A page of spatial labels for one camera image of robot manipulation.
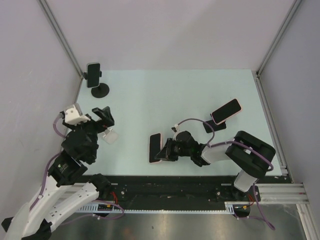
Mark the black square-base phone stand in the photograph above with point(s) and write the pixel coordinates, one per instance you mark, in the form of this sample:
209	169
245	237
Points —
210	125

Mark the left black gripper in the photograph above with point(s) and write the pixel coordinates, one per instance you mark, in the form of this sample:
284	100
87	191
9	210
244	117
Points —
107	119

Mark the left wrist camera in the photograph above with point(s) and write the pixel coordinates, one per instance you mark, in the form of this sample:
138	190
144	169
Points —
73	114

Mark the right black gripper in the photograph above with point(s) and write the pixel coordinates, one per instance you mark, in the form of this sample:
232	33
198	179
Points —
166	153

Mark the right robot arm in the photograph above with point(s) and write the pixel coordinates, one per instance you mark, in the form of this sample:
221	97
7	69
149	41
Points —
252	155

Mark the grey case phone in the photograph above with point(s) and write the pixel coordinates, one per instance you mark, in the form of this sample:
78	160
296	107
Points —
93	75

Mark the black round-base phone stand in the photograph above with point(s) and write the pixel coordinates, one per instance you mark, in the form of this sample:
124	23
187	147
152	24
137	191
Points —
98	90

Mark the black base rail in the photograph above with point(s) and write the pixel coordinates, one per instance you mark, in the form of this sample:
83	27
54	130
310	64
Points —
169	193

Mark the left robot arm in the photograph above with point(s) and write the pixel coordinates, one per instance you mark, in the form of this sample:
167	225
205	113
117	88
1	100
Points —
37	219

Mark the white phone stand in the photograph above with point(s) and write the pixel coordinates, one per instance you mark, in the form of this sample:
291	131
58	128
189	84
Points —
109	136

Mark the pink case phone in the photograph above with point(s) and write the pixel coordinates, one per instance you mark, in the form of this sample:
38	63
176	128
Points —
155	146
223	113

